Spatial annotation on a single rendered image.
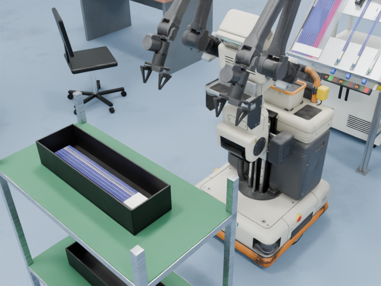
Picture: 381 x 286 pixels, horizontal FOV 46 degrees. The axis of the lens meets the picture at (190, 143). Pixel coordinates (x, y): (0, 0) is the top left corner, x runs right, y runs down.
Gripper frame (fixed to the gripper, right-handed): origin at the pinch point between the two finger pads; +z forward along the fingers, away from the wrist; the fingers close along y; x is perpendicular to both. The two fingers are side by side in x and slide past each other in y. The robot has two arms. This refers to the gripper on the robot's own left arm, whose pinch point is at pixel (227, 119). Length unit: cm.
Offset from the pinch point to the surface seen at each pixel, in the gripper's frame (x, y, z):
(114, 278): -8, -26, 87
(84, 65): 90, -210, 29
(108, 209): -44, -6, 36
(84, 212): -47, -14, 41
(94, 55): 106, -221, 21
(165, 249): -40, 19, 38
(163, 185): -31.5, 4.4, 23.1
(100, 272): -11, -34, 88
